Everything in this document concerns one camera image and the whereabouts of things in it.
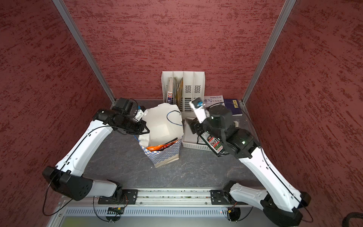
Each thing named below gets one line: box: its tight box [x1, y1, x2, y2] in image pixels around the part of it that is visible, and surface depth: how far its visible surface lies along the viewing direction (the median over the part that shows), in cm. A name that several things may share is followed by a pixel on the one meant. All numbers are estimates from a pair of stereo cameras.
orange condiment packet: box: [146, 144, 164, 152], surface depth 67 cm
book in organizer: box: [166, 77, 174, 105], surface depth 97 cm
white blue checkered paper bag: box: [138, 102, 184, 168], surface depth 74 cm
